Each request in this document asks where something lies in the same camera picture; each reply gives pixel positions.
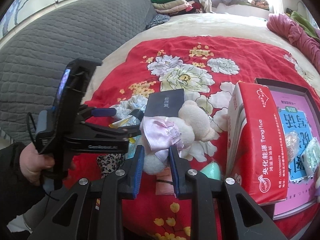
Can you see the white plush teddy bear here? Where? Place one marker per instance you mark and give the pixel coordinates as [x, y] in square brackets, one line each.
[190, 132]

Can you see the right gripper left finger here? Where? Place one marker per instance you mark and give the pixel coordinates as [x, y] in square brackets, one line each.
[133, 168]

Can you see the white floral fabric bundle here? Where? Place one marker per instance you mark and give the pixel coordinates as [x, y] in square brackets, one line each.
[124, 108]

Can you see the clothes pile on windowsill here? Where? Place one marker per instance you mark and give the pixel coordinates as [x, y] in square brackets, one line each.
[262, 4]

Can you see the green cloth on duvet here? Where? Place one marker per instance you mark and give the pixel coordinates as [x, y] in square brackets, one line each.
[309, 29]

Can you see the brown item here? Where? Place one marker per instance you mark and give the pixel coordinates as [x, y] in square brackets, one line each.
[292, 145]

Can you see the yellow white tissue pack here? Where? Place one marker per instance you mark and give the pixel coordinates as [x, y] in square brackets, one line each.
[129, 120]

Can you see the red floral blanket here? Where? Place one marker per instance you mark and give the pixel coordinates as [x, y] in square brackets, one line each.
[207, 69]

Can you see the stack of folded clothes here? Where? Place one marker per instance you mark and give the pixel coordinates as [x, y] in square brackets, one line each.
[177, 7]

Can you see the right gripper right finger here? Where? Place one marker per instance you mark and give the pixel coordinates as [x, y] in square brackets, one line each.
[179, 168]

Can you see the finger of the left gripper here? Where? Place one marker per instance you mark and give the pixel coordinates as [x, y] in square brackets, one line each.
[127, 131]
[87, 112]

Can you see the person's left hand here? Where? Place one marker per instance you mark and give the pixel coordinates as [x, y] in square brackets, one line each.
[32, 163]

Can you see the small mint tissue pack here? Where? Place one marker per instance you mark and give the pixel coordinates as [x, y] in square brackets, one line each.
[212, 171]

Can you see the pink quilted duvet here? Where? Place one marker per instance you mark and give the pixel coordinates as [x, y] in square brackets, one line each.
[290, 30]

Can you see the grey quilted headboard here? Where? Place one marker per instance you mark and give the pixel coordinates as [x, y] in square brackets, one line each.
[33, 61]

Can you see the cream bed sheet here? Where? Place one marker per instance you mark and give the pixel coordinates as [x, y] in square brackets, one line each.
[208, 24]

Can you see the red white cardboard box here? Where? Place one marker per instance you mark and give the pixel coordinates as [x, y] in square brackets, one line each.
[256, 154]

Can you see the pink cloth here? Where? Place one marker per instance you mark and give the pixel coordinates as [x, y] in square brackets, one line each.
[164, 184]

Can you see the dark blue box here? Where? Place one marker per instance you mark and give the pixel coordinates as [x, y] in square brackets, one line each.
[165, 103]

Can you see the leopard print cloth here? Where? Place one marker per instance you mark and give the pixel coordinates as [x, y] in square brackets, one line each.
[109, 163]

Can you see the green flower tissue pack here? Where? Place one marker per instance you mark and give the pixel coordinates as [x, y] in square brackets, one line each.
[310, 158]

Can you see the purple lined box tray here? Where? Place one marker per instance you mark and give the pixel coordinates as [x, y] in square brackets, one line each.
[299, 116]

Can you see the black left sleeve forearm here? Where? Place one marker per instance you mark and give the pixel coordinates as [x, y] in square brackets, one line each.
[18, 195]

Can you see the dark patterned pillow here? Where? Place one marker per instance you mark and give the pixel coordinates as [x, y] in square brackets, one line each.
[158, 20]

